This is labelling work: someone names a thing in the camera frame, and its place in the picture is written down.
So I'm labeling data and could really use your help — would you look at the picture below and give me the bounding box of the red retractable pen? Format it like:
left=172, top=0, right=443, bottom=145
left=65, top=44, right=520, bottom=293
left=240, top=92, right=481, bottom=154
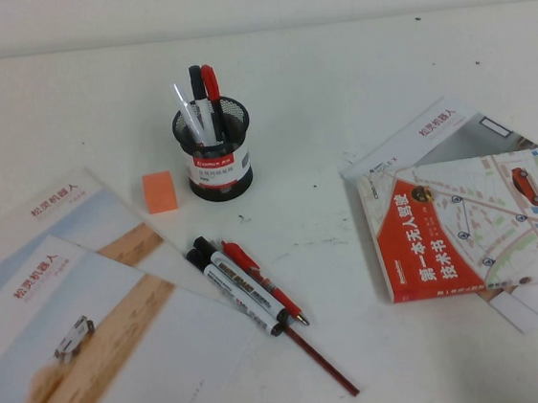
left=218, top=231, right=311, bottom=335

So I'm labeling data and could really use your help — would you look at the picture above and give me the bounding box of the black mesh pen holder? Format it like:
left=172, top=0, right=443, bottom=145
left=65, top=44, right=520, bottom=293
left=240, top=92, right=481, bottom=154
left=169, top=93, right=260, bottom=207

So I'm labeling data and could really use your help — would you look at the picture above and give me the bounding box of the white pen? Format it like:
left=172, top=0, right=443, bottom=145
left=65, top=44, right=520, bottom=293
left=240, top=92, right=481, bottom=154
left=170, top=78, right=210, bottom=150

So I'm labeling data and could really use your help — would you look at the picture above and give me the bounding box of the black white whiteboard marker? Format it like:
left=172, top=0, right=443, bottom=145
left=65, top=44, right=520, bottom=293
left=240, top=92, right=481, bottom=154
left=185, top=239, right=282, bottom=347
left=192, top=227, right=291, bottom=334

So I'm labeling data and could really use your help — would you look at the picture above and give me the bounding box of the orange rectangular block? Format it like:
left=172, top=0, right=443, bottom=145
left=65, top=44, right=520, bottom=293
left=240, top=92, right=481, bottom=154
left=141, top=169, right=180, bottom=216

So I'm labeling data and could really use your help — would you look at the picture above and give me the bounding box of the red capped marker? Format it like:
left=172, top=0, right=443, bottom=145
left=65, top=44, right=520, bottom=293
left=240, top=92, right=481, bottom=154
left=199, top=62, right=227, bottom=145

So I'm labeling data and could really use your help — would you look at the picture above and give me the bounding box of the black capped marker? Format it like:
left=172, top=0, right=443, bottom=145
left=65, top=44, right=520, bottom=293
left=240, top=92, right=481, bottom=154
left=187, top=63, right=216, bottom=147

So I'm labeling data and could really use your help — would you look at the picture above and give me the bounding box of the orange book with map cover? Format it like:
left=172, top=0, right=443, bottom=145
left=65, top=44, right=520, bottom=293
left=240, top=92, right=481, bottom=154
left=352, top=147, right=538, bottom=306

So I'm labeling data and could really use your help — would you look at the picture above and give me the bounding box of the red pencil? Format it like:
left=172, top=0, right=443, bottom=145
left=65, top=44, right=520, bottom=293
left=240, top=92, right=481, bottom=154
left=281, top=316, right=361, bottom=403

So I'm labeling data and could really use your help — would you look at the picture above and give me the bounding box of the robot brochure with grey photo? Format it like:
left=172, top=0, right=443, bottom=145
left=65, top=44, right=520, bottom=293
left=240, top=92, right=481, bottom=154
left=331, top=86, right=538, bottom=352

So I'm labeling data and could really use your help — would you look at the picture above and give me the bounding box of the robot brochure with blue sky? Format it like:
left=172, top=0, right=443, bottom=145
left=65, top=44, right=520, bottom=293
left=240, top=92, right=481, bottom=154
left=0, top=149, right=258, bottom=337

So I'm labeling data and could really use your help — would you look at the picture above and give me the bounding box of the robot brochure with rover photo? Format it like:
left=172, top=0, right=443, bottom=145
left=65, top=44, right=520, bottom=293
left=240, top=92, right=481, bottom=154
left=0, top=213, right=268, bottom=403

